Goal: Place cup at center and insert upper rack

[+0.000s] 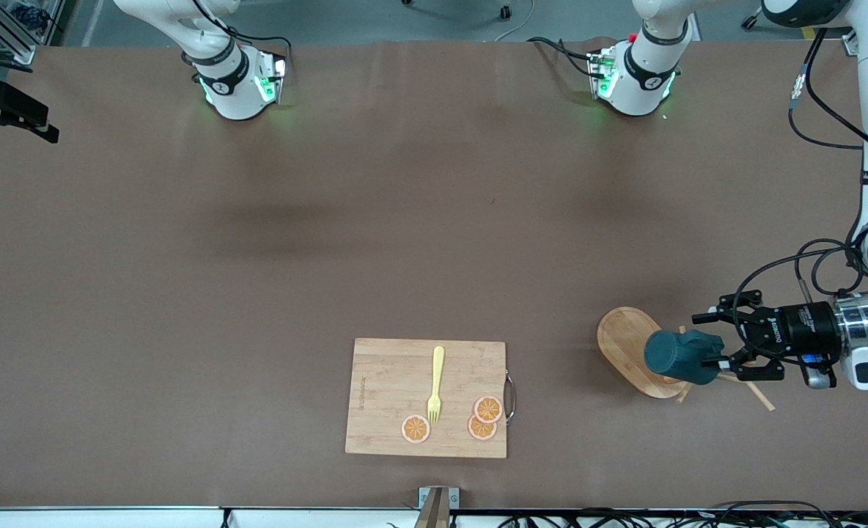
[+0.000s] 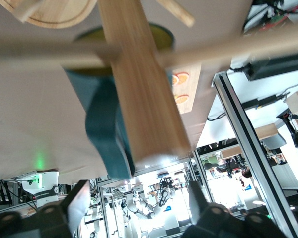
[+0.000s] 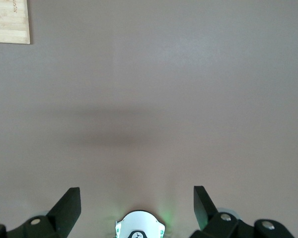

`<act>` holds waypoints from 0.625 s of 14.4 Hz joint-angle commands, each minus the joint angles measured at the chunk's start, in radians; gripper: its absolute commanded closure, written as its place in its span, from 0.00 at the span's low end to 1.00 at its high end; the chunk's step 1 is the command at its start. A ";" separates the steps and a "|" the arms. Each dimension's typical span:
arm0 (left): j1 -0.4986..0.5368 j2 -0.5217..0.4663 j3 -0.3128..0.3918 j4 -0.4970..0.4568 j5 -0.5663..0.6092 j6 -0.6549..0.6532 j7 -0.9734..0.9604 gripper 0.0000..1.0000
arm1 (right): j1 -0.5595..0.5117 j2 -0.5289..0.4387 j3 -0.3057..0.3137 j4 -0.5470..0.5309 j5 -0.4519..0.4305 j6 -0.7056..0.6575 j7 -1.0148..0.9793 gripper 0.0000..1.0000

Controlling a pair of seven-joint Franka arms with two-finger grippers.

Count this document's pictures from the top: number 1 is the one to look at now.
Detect black looped cable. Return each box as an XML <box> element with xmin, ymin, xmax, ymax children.
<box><xmin>711</xmin><ymin>500</ymin><xmax>839</xmax><ymax>528</ymax></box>

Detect bamboo cutting board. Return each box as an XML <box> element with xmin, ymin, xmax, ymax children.
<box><xmin>345</xmin><ymin>337</ymin><xmax>508</xmax><ymax>460</ymax></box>

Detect dark green cup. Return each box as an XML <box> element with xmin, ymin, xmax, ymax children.
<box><xmin>644</xmin><ymin>329</ymin><xmax>726</xmax><ymax>386</ymax></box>

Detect yellow plastic fork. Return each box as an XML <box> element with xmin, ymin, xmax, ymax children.
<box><xmin>427</xmin><ymin>346</ymin><xmax>446</xmax><ymax>425</ymax></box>

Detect wooden mug tree rack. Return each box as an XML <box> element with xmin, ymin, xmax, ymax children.
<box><xmin>596</xmin><ymin>307</ymin><xmax>776</xmax><ymax>412</ymax></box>

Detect black base cable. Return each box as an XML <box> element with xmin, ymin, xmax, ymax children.
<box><xmin>527</xmin><ymin>37</ymin><xmax>597</xmax><ymax>78</ymax></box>
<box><xmin>188</xmin><ymin>0</ymin><xmax>293</xmax><ymax>74</ymax></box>

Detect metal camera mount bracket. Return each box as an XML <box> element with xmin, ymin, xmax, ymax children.
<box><xmin>419</xmin><ymin>486</ymin><xmax>460</xmax><ymax>528</ymax></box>

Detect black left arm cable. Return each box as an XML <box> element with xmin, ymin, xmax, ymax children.
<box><xmin>735</xmin><ymin>28</ymin><xmax>868</xmax><ymax>309</ymax></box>

